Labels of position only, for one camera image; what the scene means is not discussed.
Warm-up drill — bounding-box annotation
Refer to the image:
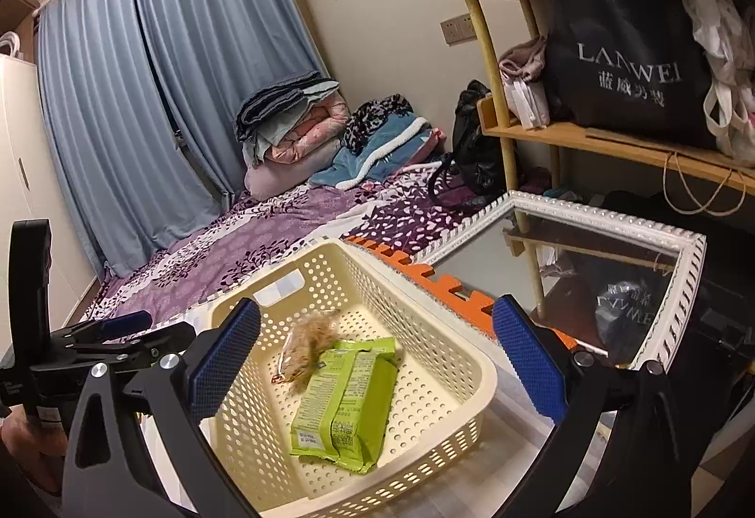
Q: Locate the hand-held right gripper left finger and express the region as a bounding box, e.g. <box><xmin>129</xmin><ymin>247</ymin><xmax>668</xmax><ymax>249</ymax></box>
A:
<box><xmin>62</xmin><ymin>299</ymin><xmax>261</xmax><ymax>518</ymax></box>

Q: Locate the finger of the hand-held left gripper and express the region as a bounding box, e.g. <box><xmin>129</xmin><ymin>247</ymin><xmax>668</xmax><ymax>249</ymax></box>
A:
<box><xmin>71</xmin><ymin>320</ymin><xmax>197</xmax><ymax>386</ymax></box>
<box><xmin>53</xmin><ymin>310</ymin><xmax>153</xmax><ymax>349</ymax></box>

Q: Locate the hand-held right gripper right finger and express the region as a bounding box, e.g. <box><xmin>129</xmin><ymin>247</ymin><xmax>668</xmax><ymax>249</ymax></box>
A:
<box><xmin>491</xmin><ymin>294</ymin><xmax>694</xmax><ymax>518</ymax></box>

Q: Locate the clear brown snack packet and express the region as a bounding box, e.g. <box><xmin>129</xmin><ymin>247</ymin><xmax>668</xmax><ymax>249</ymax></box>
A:
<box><xmin>270</xmin><ymin>311</ymin><xmax>343</xmax><ymax>394</ymax></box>

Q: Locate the cream perforated plastic basket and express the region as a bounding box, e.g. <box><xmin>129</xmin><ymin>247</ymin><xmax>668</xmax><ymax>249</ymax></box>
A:
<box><xmin>197</xmin><ymin>238</ymin><xmax>501</xmax><ymax>513</ymax></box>

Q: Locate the green snack packet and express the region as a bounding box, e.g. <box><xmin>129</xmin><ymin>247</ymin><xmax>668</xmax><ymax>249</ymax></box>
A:
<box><xmin>289</xmin><ymin>337</ymin><xmax>400</xmax><ymax>475</ymax></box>

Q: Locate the person's left hand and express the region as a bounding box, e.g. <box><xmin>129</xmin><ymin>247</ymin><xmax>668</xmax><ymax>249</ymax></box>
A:
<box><xmin>0</xmin><ymin>412</ymin><xmax>68</xmax><ymax>495</ymax></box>

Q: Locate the orange foam mat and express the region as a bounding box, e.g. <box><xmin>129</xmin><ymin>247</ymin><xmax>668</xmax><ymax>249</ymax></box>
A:
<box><xmin>345</xmin><ymin>236</ymin><xmax>578</xmax><ymax>354</ymax></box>

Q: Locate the white framed glass table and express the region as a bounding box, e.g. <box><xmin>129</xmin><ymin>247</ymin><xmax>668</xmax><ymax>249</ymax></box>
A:
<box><xmin>413</xmin><ymin>189</ymin><xmax>707</xmax><ymax>371</ymax></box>

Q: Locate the purple floral bedsheet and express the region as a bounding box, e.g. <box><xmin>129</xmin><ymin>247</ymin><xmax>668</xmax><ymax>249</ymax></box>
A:
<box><xmin>76</xmin><ymin>164</ymin><xmax>514</xmax><ymax>342</ymax></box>

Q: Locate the white wardrobe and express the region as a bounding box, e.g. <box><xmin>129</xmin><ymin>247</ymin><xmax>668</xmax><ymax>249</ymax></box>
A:
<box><xmin>0</xmin><ymin>52</ymin><xmax>98</xmax><ymax>354</ymax></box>

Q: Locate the blue curtain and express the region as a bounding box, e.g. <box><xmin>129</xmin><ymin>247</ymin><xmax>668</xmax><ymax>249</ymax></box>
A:
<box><xmin>35</xmin><ymin>0</ymin><xmax>228</xmax><ymax>280</ymax></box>
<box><xmin>133</xmin><ymin>0</ymin><xmax>322</xmax><ymax>201</ymax></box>

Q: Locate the pink pillow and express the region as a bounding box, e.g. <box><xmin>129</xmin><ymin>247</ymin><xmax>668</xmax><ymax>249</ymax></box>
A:
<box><xmin>244</xmin><ymin>141</ymin><xmax>343</xmax><ymax>199</ymax></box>

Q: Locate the black backpack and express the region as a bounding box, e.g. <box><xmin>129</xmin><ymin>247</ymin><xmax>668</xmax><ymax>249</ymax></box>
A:
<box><xmin>428</xmin><ymin>80</ymin><xmax>514</xmax><ymax>209</ymax></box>

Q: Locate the light grey folded cloth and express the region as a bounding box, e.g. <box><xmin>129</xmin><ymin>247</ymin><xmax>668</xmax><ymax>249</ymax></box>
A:
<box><xmin>253</xmin><ymin>114</ymin><xmax>310</xmax><ymax>165</ymax></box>

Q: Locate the wooden shelf rack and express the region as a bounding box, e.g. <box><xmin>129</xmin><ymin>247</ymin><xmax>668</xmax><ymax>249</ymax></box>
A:
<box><xmin>420</xmin><ymin>0</ymin><xmax>755</xmax><ymax>318</ymax></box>

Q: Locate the pink folded quilt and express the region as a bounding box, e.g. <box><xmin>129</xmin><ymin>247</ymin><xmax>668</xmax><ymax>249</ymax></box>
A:
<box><xmin>265</xmin><ymin>98</ymin><xmax>349</xmax><ymax>165</ymax></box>

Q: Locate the teal fleece blanket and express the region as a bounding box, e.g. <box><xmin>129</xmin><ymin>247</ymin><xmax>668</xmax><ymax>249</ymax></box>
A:
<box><xmin>308</xmin><ymin>116</ymin><xmax>447</xmax><ymax>190</ymax></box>

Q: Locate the dark grey folded blanket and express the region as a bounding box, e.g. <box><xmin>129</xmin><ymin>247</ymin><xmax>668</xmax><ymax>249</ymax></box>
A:
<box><xmin>236</xmin><ymin>71</ymin><xmax>340</xmax><ymax>142</ymax></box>

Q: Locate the leopard print cloth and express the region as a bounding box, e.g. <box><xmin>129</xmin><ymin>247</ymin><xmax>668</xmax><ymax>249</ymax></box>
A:
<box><xmin>342</xmin><ymin>93</ymin><xmax>414</xmax><ymax>154</ymax></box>

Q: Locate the pink garment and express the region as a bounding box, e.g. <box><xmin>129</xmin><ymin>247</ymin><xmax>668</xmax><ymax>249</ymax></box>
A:
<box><xmin>498</xmin><ymin>35</ymin><xmax>549</xmax><ymax>83</ymax></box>

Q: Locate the white pink plastic bag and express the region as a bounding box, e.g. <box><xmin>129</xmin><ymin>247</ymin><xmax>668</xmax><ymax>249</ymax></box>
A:
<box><xmin>705</xmin><ymin>58</ymin><xmax>755</xmax><ymax>168</ymax></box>

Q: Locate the black tote bag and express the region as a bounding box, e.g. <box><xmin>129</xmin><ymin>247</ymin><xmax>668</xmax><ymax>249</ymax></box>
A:
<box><xmin>543</xmin><ymin>0</ymin><xmax>717</xmax><ymax>150</ymax></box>

